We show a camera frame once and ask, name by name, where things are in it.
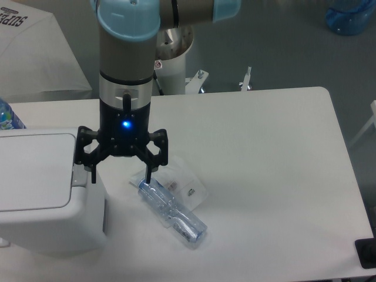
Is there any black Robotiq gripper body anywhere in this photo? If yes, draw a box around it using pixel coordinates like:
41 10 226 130
98 101 150 157

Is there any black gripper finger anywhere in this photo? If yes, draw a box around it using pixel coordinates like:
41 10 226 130
133 129 169 183
74 126 115 184

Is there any white push-lid trash can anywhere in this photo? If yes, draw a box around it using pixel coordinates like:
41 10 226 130
1 127 108 253

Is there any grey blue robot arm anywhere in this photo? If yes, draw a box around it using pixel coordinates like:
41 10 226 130
74 1 241 182

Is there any clear plastic bag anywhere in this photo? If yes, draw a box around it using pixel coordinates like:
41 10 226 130
127 155 209 212

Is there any blue labelled drink bottle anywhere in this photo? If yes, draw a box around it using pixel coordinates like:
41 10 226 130
1 99 26 130

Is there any clear empty plastic bottle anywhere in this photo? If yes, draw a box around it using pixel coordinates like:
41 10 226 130
138 179 207 249

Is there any white printed cloth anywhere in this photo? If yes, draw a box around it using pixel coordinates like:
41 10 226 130
1 1 92 102

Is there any blue water jug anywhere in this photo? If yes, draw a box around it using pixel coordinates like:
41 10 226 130
325 1 375 36

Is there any black device at table edge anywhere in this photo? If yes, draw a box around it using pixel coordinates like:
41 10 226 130
355 238 375 269

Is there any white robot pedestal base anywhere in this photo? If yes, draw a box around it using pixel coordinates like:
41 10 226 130
153 26 209 96

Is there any white frame at right edge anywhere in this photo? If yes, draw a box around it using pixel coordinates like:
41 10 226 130
349 100 375 148

